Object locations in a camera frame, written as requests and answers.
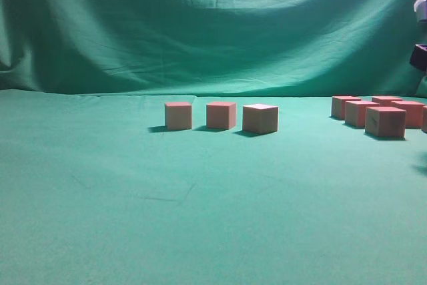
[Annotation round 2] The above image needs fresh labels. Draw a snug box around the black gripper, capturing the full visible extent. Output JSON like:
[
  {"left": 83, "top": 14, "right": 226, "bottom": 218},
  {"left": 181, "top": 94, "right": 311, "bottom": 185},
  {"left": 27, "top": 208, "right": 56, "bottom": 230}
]
[{"left": 410, "top": 44, "right": 427, "bottom": 71}]

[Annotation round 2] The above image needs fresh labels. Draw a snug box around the pink wooden cube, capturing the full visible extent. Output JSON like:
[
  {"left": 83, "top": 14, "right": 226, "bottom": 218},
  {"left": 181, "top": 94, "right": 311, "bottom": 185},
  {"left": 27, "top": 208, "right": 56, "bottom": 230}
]
[
  {"left": 372, "top": 95, "right": 402, "bottom": 107},
  {"left": 331, "top": 95, "right": 361, "bottom": 120},
  {"left": 421, "top": 105, "right": 427, "bottom": 133},
  {"left": 344, "top": 100, "right": 380, "bottom": 128},
  {"left": 206, "top": 101, "right": 237, "bottom": 129},
  {"left": 242, "top": 103, "right": 279, "bottom": 134},
  {"left": 390, "top": 100, "right": 425, "bottom": 129},
  {"left": 165, "top": 102, "right": 192, "bottom": 130},
  {"left": 364, "top": 106, "right": 406, "bottom": 138}
]

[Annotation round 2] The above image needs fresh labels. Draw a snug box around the green cloth backdrop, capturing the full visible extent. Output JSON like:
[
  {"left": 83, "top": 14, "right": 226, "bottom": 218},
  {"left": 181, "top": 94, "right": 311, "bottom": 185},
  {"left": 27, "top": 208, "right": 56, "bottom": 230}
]
[{"left": 1, "top": 0, "right": 426, "bottom": 97}]

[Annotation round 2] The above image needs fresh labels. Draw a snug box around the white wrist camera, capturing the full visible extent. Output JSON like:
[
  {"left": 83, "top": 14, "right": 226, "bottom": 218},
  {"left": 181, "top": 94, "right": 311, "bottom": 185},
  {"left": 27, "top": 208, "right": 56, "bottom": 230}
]
[{"left": 414, "top": 0, "right": 427, "bottom": 23}]

